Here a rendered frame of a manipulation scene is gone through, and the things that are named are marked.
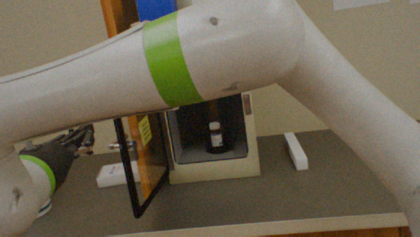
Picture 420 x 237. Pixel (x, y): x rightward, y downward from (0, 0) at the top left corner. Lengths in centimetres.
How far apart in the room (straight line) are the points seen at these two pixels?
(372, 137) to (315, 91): 12
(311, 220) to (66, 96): 83
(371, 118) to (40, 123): 48
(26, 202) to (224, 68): 36
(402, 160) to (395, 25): 118
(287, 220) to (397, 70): 92
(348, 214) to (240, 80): 80
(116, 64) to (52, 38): 144
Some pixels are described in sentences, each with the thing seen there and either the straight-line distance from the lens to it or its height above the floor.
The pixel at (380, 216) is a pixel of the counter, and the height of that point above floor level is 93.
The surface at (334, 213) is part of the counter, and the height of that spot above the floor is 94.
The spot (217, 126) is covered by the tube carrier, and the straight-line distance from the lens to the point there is 146.
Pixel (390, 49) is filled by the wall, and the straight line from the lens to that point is 187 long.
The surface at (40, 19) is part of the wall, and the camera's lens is 196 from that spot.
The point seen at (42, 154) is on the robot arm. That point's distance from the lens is 78.
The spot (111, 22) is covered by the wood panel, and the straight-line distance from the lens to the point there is 130.
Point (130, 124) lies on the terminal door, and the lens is 119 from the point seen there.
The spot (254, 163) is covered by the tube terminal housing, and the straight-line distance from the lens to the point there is 145.
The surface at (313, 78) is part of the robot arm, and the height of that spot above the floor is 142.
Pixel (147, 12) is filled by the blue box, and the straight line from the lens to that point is 125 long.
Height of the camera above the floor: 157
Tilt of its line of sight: 17 degrees down
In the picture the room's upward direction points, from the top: 9 degrees counter-clockwise
